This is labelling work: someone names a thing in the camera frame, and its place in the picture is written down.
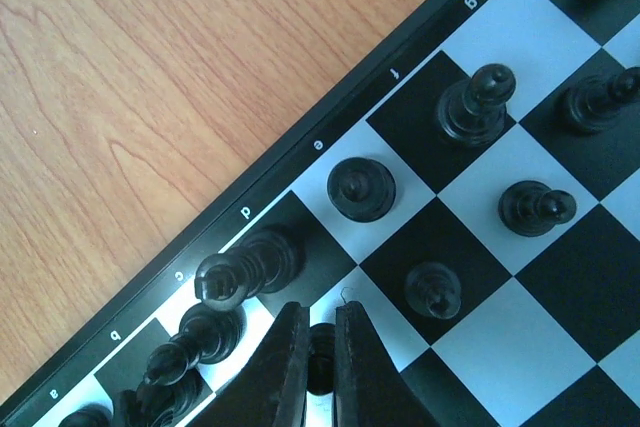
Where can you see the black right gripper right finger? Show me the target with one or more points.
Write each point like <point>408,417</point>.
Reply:
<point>368,389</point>

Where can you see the black chess piece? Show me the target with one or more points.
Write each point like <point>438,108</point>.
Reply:
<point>155,405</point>
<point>361,189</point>
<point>471,113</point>
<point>265,261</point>
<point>205,336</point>

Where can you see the black and white chessboard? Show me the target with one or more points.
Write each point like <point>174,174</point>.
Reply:
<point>548,329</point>

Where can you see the black rook piece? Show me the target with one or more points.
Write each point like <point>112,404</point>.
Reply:
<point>91,415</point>

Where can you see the black pawn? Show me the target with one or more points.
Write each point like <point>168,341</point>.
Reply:
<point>320,380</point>
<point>596,103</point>
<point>531,208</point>
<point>433,290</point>

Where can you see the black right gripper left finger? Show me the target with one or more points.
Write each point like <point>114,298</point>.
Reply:
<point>270,390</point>

